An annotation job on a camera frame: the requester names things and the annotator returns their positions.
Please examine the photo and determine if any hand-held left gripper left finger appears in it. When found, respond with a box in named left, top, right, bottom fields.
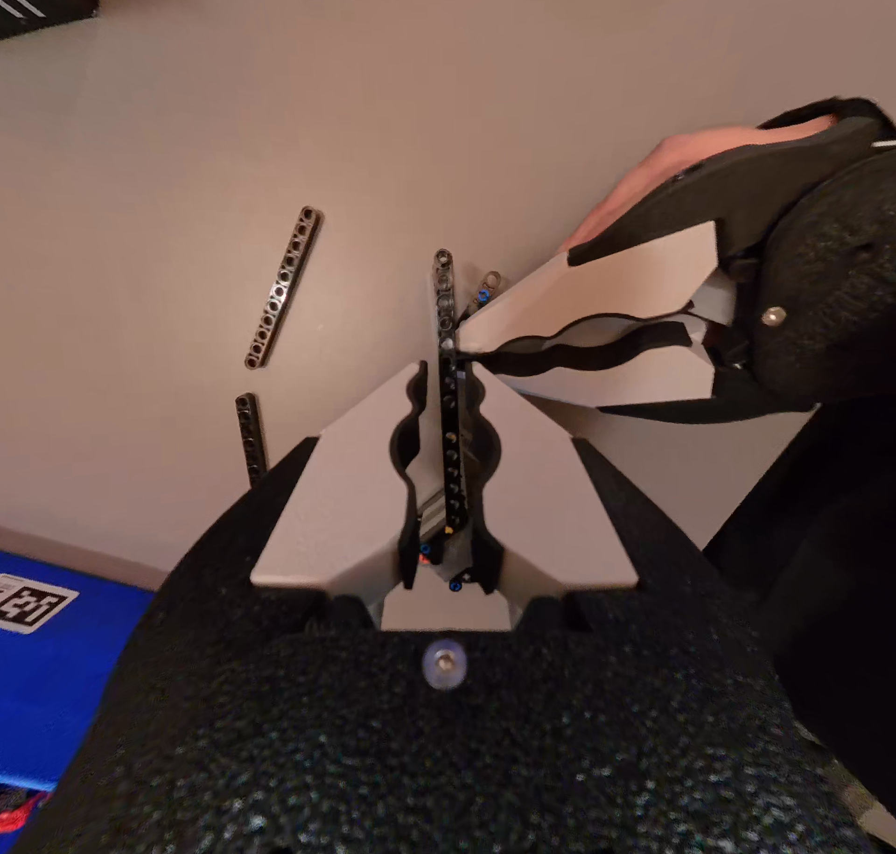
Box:
left=249, top=360, right=429, bottom=613

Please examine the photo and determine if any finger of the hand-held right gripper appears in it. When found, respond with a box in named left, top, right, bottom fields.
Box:
left=455, top=220, right=737, bottom=357
left=468, top=318, right=716, bottom=408

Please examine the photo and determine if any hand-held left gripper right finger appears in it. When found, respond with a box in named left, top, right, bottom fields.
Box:
left=465, top=363, right=641, bottom=613

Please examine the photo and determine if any long black technic beam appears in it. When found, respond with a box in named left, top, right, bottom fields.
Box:
left=419, top=247, right=471, bottom=592

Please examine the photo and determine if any white desk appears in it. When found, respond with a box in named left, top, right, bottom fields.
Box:
left=0, top=0, right=896, bottom=592

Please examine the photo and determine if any person's right hand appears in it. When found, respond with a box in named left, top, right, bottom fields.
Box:
left=560, top=116, right=838, bottom=253

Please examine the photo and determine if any short black technic beam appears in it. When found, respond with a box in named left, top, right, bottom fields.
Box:
left=234, top=392, right=270, bottom=489

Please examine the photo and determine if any grey beam with blue pin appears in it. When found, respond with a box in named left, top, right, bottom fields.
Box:
left=457, top=269, right=503, bottom=324

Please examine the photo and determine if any square code sticker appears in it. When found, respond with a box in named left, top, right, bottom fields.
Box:
left=0, top=573, right=80, bottom=636

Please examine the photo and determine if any blue plastic bin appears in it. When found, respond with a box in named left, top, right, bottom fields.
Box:
left=0, top=550, right=156, bottom=793

